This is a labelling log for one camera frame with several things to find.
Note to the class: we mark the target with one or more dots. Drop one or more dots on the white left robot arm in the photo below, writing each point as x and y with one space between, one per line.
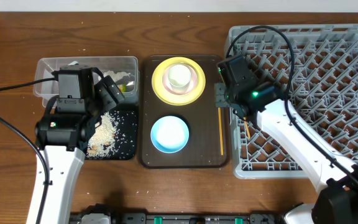
62 135

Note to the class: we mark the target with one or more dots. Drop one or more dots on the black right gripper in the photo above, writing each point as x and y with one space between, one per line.
221 97

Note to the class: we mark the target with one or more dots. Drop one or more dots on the yellow plate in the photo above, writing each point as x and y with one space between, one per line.
166 96

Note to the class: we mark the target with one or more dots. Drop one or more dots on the pile of rice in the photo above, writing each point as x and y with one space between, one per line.
104 137

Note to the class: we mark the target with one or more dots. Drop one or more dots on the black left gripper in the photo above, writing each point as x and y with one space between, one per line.
109 102

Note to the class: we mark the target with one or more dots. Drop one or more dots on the brown serving tray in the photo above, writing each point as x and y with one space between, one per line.
201 116

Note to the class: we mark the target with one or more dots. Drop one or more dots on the white paper cup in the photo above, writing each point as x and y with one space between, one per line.
179 76

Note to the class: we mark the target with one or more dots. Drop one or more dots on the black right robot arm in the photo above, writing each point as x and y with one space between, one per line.
334 176

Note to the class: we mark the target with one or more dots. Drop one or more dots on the black tray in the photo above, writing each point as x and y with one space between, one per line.
126 130

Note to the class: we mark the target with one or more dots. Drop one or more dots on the clear plastic bin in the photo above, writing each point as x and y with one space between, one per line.
128 64

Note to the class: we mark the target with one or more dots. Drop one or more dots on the light blue bowl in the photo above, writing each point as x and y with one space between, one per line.
169 134

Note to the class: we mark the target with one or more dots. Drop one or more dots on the grey dishwasher rack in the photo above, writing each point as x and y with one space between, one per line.
319 64

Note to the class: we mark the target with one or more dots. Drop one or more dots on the white tissue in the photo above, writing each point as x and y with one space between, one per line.
116 76

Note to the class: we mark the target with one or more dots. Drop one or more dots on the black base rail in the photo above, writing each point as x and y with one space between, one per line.
100 213

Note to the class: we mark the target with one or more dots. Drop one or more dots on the pink bowl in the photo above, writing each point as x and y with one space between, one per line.
193 82

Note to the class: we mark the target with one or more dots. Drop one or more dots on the wooden chopstick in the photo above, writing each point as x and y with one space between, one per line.
220 132
247 127

